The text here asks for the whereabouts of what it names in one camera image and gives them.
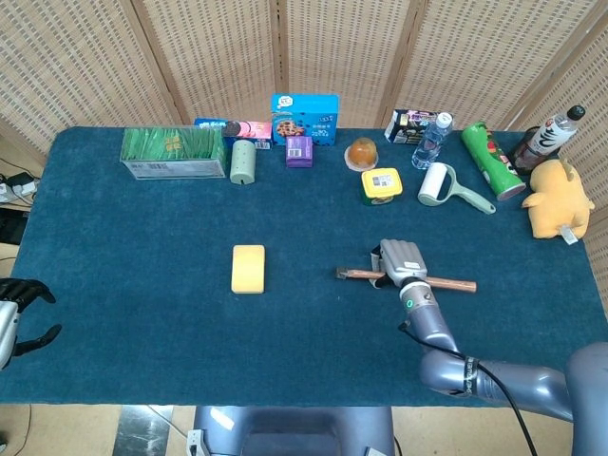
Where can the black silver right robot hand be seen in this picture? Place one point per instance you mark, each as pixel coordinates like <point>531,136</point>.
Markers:
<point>401,261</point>

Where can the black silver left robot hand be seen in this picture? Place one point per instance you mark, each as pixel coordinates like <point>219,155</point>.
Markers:
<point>7,328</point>

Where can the yellow sponge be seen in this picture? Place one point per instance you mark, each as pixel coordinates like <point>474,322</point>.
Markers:
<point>248,268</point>

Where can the green tub with yellow lid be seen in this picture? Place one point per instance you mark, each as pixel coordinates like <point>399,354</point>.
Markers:
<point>381,185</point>

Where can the pale green lint roller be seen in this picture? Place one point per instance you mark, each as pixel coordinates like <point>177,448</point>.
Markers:
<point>439,185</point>

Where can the orange jelly cup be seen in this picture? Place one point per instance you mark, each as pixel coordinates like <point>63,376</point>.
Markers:
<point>362,153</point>

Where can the clear plastic water bottle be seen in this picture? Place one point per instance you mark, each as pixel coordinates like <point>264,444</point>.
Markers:
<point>431,142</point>

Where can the black purple snack box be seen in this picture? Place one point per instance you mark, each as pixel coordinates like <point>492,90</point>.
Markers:
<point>408,126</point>

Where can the green potato chips can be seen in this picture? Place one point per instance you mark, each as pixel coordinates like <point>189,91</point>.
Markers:
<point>491,159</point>

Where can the white power strip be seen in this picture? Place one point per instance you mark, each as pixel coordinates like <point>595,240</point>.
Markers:
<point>21,190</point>

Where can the black power adapter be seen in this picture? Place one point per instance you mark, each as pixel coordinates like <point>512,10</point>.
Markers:
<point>19,179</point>

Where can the small purple box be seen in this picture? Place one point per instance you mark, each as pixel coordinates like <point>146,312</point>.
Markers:
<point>299,152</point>

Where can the blue carpet table cover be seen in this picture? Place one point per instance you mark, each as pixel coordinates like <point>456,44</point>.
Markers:
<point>166,332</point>

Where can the yellow plush toy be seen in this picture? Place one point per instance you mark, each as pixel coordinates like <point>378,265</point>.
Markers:
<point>558,199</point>

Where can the blue chocolate chip cookie box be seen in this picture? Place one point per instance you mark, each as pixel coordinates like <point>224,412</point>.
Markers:
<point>306,119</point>

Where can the dark drink bottle white label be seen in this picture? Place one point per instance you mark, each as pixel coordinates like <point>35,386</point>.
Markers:
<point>541,140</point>

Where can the pale green cylinder holder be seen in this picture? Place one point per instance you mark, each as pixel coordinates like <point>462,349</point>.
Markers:
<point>242,162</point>

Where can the grey-blue robot torso base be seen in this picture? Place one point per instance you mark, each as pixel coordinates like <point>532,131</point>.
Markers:
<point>294,432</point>

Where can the blue pink sandwich cookie box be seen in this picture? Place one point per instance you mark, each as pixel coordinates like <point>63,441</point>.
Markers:
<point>237,129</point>

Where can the green tissue box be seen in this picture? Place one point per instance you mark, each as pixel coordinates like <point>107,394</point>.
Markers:
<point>173,152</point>

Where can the woven bamboo folding screen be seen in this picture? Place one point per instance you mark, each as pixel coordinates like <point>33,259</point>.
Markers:
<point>214,47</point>

